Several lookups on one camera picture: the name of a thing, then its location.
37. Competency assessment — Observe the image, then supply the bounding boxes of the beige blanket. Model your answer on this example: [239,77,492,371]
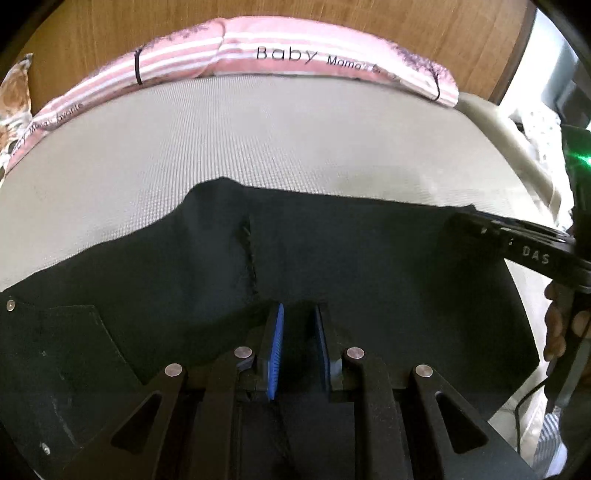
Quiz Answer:
[455,92,565,234]

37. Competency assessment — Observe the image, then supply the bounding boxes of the wooden headboard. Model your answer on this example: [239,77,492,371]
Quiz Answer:
[14,0,536,106]

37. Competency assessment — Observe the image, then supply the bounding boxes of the person's right hand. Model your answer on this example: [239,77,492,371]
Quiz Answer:
[543,279,591,363]

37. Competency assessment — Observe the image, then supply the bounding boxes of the black pants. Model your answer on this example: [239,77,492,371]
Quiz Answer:
[0,178,541,480]

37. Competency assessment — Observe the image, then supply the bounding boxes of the white dotted cloth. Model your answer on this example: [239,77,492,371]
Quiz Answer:
[508,108,563,217]

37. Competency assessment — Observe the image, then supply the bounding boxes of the pink striped pillow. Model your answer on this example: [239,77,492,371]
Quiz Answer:
[0,21,228,174]
[198,16,461,108]

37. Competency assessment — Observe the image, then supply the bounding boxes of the blue striped cloth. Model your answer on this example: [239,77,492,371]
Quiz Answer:
[534,412,570,477]

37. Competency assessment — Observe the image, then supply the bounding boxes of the black cable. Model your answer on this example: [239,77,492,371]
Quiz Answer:
[512,375,551,459]

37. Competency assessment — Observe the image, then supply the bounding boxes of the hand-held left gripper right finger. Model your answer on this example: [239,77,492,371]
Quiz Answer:
[314,304,539,480]

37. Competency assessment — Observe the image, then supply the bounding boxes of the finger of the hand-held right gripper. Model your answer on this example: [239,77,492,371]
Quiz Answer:
[449,210,578,281]

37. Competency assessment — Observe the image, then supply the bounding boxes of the floral pillow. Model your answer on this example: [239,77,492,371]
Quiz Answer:
[0,53,35,175]

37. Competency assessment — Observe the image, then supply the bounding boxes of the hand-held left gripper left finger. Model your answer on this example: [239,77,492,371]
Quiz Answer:
[111,302,287,480]

